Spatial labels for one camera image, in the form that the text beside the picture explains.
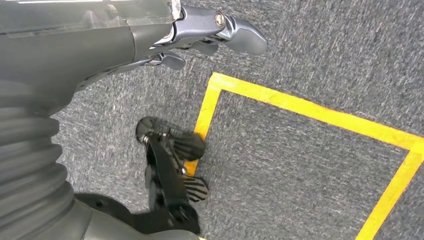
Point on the yellow floor tape square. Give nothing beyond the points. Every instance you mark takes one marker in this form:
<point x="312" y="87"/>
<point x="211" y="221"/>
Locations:
<point x="298" y="106"/>

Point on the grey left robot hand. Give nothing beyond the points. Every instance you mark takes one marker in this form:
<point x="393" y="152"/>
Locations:
<point x="82" y="49"/>

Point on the black wheeled stand leg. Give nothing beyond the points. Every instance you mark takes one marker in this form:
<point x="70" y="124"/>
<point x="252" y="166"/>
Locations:
<point x="165" y="165"/>

